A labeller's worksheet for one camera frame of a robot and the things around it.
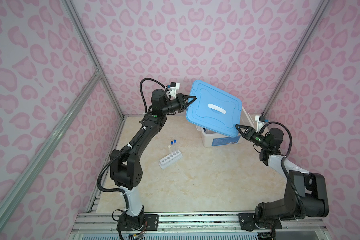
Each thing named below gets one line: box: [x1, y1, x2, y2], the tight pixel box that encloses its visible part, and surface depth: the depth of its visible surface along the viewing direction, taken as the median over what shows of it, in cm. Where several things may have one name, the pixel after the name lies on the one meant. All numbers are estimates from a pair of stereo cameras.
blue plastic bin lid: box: [185, 79, 242, 138], surface depth 80 cm
